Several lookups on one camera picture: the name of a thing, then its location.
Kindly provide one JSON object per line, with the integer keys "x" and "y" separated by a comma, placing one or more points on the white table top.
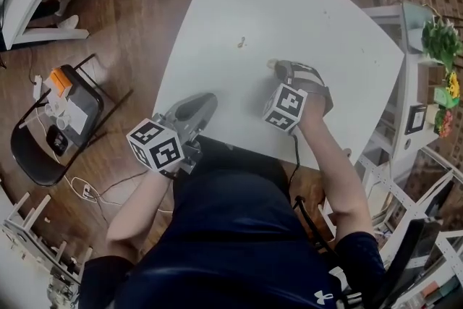
{"x": 271, "y": 18}

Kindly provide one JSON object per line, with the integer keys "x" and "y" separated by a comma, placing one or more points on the orange box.
{"x": 59, "y": 83}

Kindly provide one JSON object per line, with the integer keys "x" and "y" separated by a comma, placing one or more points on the white paper piece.
{"x": 272, "y": 64}

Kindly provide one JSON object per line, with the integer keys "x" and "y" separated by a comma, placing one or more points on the glass top stand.
{"x": 412, "y": 25}

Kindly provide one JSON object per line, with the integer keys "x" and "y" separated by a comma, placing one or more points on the wooden frame rack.
{"x": 29, "y": 228}

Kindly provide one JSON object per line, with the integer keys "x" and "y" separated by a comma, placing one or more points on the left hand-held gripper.
{"x": 159, "y": 148}

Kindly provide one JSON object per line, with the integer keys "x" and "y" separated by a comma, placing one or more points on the person's navy shirt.
{"x": 235, "y": 257}

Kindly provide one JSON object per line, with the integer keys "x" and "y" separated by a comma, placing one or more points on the green plant white flowers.
{"x": 441, "y": 43}

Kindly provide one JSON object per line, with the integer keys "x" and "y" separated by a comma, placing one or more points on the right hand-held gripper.
{"x": 285, "y": 108}

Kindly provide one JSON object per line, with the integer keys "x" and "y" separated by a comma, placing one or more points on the black handheld device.
{"x": 56, "y": 137}

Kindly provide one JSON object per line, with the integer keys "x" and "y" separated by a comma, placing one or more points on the person's right forearm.
{"x": 340, "y": 184}

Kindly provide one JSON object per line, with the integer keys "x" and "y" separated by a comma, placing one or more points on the black picture frame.
{"x": 416, "y": 119}

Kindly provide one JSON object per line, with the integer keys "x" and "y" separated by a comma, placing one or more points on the white paper sheet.
{"x": 77, "y": 114}

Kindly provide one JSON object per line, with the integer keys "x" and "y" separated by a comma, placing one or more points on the person's left forearm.
{"x": 134, "y": 217}

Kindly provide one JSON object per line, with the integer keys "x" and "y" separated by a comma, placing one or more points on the white metal shelf rack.
{"x": 398, "y": 199}

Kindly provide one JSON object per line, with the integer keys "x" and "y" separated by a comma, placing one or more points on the yellow flowers green pot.
{"x": 448, "y": 90}

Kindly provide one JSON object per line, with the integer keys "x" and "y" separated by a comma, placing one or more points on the white cups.
{"x": 59, "y": 116}

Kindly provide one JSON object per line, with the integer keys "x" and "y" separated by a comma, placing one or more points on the black folding chair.
{"x": 36, "y": 155}

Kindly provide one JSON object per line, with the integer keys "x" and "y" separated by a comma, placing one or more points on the white side desk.
{"x": 416, "y": 83}

